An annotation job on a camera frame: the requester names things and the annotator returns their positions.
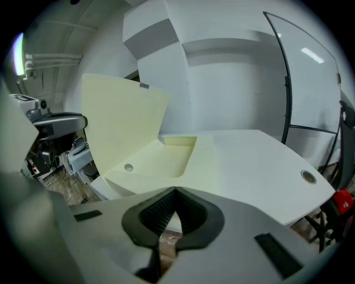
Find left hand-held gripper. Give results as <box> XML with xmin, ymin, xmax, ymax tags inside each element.
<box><xmin>0</xmin><ymin>80</ymin><xmax>88</xmax><ymax>178</ymax></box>

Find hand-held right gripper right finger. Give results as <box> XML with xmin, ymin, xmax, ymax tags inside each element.
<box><xmin>162</xmin><ymin>186</ymin><xmax>332</xmax><ymax>284</ymax></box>

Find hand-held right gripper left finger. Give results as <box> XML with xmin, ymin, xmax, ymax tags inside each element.
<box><xmin>52</xmin><ymin>186</ymin><xmax>178</xmax><ymax>284</ymax></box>

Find pale yellow cardboard sheet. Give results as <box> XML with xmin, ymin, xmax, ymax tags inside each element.
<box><xmin>81</xmin><ymin>73</ymin><xmax>222</xmax><ymax>200</ymax></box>

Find grey bowl-shaped holder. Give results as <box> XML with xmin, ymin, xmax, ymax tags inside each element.
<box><xmin>72</xmin><ymin>136</ymin><xmax>87</xmax><ymax>153</ymax></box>

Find light blue table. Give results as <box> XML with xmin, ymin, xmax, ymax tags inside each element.
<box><xmin>68</xmin><ymin>146</ymin><xmax>98</xmax><ymax>178</ymax></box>

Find white ceiling pipes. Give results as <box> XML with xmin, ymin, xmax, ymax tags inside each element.
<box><xmin>24</xmin><ymin>52</ymin><xmax>84</xmax><ymax>80</ymax></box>

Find white table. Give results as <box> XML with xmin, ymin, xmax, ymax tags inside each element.
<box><xmin>90</xmin><ymin>129</ymin><xmax>336</xmax><ymax>227</ymax></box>

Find person's grey shirt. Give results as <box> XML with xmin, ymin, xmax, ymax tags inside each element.
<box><xmin>0</xmin><ymin>171</ymin><xmax>84</xmax><ymax>284</ymax></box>

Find red bag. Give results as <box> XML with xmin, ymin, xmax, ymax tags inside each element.
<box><xmin>331</xmin><ymin>188</ymin><xmax>355</xmax><ymax>216</ymax></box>

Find black mesh office chair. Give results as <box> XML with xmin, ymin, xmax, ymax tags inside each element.
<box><xmin>305</xmin><ymin>99</ymin><xmax>355</xmax><ymax>250</ymax></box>

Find whiteboard on black stand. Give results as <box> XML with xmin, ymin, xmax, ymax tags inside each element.
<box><xmin>262</xmin><ymin>11</ymin><xmax>343</xmax><ymax>145</ymax></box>

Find round grey cable grommet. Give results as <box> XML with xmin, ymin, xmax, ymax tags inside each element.
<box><xmin>301</xmin><ymin>169</ymin><xmax>317</xmax><ymax>184</ymax></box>

